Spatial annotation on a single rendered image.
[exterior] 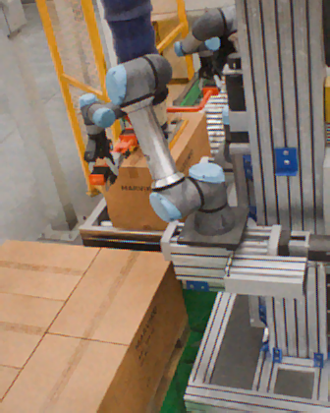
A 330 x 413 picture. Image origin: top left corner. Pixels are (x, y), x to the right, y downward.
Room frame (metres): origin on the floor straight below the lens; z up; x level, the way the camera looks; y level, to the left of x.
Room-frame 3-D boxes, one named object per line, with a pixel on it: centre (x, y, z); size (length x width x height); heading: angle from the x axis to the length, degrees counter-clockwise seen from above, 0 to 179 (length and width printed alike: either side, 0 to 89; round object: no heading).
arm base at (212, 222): (1.63, -0.16, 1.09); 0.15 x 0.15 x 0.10
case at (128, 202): (2.61, -0.01, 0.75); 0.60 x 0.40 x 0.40; 155
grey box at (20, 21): (3.36, 0.66, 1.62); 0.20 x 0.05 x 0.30; 155
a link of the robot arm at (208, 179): (1.62, -0.15, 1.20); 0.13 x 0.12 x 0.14; 116
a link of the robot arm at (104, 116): (2.01, 0.16, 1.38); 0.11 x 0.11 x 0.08; 26
